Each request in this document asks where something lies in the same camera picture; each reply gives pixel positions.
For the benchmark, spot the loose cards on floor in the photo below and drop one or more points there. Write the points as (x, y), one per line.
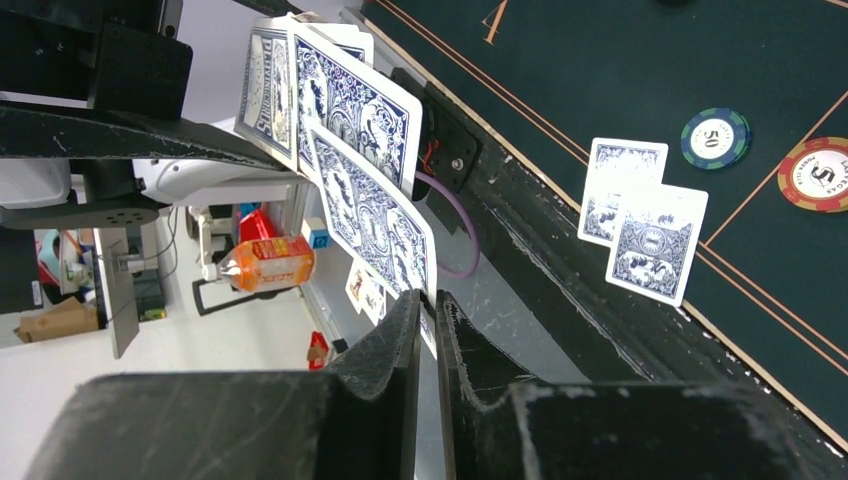
(365, 293)

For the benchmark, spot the orange poker chip stack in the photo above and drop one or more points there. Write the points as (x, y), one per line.
(813, 175)

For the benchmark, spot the card being pulled out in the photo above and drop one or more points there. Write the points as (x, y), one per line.
(371, 218)

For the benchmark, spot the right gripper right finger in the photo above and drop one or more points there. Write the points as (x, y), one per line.
(500, 421)

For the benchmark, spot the dark green poker mat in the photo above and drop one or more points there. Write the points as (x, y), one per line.
(550, 76)

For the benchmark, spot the red object on floor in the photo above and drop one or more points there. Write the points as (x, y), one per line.
(318, 351)

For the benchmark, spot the orange drink bottle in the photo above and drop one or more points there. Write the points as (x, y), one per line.
(264, 265)

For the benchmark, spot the green poker chip stack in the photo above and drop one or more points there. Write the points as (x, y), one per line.
(715, 138)

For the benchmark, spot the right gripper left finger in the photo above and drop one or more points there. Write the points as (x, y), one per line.
(353, 419)

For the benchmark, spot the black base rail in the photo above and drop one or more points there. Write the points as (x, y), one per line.
(540, 293)

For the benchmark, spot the blue playing card deck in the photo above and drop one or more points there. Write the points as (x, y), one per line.
(265, 111)

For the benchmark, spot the next card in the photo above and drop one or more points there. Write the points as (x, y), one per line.
(367, 110)

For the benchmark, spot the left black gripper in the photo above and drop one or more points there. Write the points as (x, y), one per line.
(114, 55)

